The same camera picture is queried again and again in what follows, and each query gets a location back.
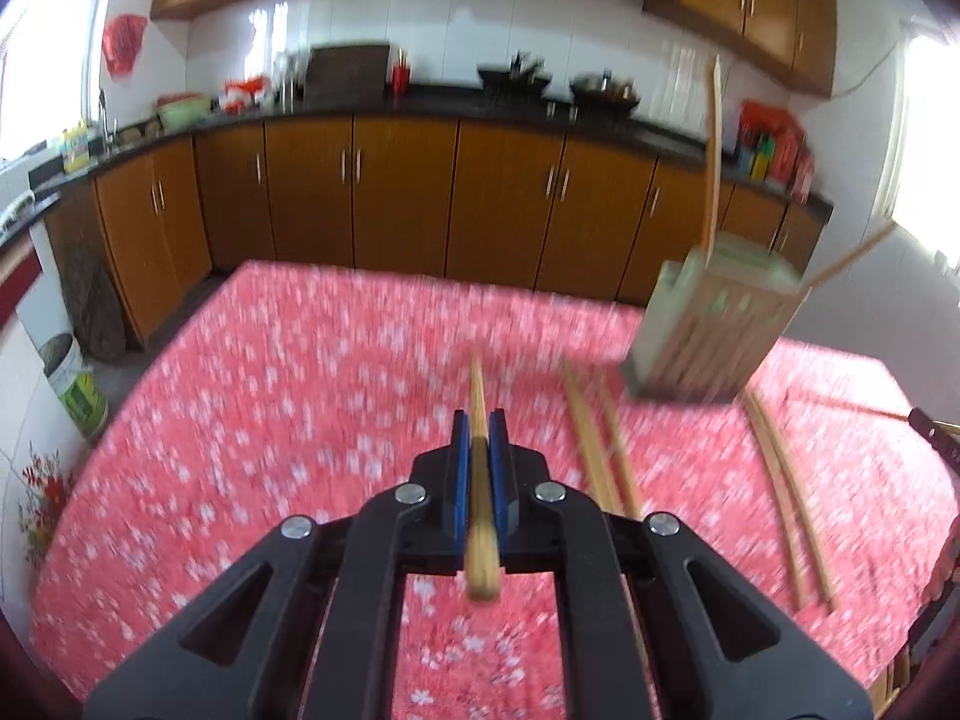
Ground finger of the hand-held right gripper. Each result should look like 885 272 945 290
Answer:
907 406 960 477

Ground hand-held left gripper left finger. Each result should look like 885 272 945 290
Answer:
81 409 472 720

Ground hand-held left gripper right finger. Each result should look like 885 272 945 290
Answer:
487 409 875 720

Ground wooden chopstick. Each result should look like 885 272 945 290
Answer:
742 388 811 610
596 379 646 522
795 394 960 437
463 356 502 605
750 388 838 612
808 220 899 292
561 360 627 515
703 55 727 260

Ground green slotted chopstick holder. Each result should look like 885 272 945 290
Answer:
621 236 815 404

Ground wooden chair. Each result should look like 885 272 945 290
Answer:
874 540 960 713

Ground red floral tablecloth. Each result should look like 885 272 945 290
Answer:
26 259 960 720

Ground window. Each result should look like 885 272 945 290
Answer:
885 30 960 271
0 0 121 158

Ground lower wooden kitchen cabinets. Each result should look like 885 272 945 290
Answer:
45 114 826 353

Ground colourful striped box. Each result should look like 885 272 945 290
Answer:
737 131 777 181

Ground red plastic bag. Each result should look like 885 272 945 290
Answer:
739 100 807 158
101 13 149 80

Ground black kitchen countertop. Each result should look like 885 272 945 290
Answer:
0 82 835 241

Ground gas stove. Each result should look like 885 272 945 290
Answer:
472 86 646 122

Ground white bucket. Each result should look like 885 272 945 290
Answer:
41 334 110 440

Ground black wok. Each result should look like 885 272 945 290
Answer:
478 52 552 95

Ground dark mesh sack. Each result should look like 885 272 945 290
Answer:
56 232 127 361

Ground red artificial flowers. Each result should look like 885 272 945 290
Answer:
19 442 76 571

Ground brown box on counter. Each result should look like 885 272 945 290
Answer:
306 43 392 97

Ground glass jars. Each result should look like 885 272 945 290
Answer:
274 51 308 107

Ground red and white packets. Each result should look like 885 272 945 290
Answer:
220 76 272 112

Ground green bowl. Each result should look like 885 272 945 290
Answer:
156 94 213 132

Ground yellow detergent bottle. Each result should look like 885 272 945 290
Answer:
60 126 92 173

